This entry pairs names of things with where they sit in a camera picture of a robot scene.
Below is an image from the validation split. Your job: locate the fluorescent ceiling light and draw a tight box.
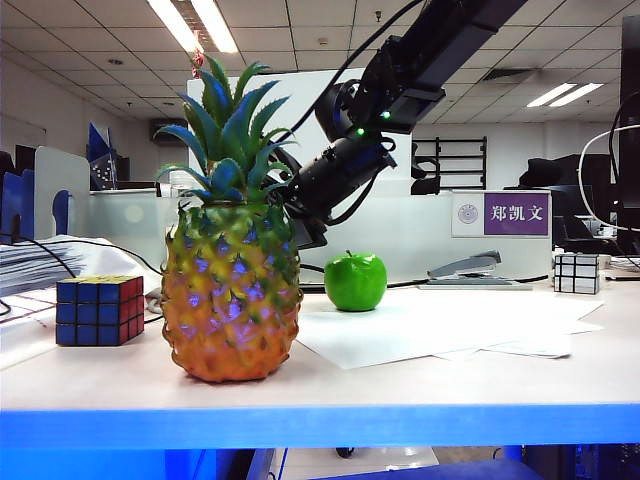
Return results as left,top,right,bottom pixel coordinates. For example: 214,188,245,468
146,0,204,54
525,82,576,109
190,0,239,54
548,82,605,108

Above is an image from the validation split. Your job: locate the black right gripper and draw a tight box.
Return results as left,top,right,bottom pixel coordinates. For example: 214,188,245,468
282,192,330,250

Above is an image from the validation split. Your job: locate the black office chair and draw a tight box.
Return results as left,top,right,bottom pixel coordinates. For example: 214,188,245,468
410,142,442,196

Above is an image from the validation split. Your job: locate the white paper sheet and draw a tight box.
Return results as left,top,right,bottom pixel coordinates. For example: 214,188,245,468
294,289,606,371
434,319,606,360

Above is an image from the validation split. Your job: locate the grey stapler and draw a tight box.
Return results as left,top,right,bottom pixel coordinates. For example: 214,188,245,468
418,249,534,291

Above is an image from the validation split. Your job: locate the black wall rack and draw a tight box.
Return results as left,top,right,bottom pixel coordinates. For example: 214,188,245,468
414,137,489,192

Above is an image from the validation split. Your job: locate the green plastic apple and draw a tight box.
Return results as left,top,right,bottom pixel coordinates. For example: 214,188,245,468
323,249,389,312

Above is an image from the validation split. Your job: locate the blue file holder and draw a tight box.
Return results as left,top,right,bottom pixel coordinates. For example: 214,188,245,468
0,169,35,246

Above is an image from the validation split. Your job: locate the purple and white name plate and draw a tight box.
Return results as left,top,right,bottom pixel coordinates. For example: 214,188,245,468
451,190,551,239

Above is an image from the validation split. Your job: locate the plastic pineapple with green crown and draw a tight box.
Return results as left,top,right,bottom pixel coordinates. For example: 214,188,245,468
154,53,305,384

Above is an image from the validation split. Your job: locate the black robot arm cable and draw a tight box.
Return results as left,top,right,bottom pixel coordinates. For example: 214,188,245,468
272,0,426,151

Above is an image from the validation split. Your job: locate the frosted glass desk partition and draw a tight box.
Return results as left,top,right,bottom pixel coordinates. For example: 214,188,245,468
88,188,552,289

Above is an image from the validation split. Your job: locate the colourful Rubik's cube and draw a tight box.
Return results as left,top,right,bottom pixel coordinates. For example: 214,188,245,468
55,275,146,347

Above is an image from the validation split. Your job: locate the thin black cable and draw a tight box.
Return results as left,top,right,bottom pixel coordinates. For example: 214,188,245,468
0,234,165,321

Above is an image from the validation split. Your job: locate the white board panel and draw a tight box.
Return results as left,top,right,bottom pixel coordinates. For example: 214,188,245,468
186,67,414,201

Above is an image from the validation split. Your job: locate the black monitor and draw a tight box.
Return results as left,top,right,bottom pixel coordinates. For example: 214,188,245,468
613,14,640,256

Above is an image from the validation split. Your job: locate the silver mirror cube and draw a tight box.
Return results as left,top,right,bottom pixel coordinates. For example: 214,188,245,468
553,252,602,295

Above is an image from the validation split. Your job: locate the stack of printed papers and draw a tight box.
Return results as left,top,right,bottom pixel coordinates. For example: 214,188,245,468
0,243,76,300

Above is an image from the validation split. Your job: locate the white cable loop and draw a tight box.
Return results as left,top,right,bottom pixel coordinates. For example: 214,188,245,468
577,124,640,234

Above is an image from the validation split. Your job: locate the blue star-patterned flag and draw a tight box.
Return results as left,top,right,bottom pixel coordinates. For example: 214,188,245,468
87,122,122,192

